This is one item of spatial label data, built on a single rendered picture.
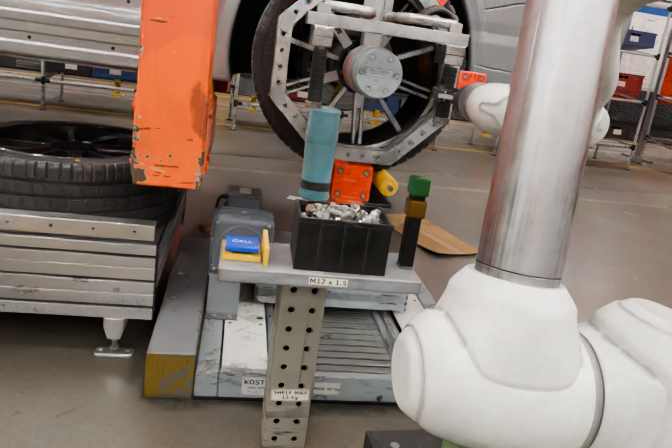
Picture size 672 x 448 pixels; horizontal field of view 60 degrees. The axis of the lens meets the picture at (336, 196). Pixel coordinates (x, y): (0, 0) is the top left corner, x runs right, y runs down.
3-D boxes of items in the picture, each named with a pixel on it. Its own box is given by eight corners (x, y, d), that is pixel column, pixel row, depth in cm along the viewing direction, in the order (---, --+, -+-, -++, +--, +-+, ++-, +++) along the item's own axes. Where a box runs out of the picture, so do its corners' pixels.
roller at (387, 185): (377, 176, 206) (380, 160, 205) (398, 199, 178) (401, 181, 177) (361, 174, 205) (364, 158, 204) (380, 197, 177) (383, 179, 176)
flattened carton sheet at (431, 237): (421, 218, 337) (422, 213, 336) (484, 254, 291) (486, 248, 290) (377, 219, 323) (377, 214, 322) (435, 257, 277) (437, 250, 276)
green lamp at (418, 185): (423, 193, 131) (426, 175, 130) (429, 198, 127) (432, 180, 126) (406, 191, 130) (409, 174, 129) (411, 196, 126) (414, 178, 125)
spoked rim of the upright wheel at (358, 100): (298, 154, 204) (435, 115, 207) (304, 169, 182) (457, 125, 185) (256, 7, 189) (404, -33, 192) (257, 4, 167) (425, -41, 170)
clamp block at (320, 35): (327, 47, 152) (329, 25, 151) (331, 48, 143) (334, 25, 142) (307, 44, 151) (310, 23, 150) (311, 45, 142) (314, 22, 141)
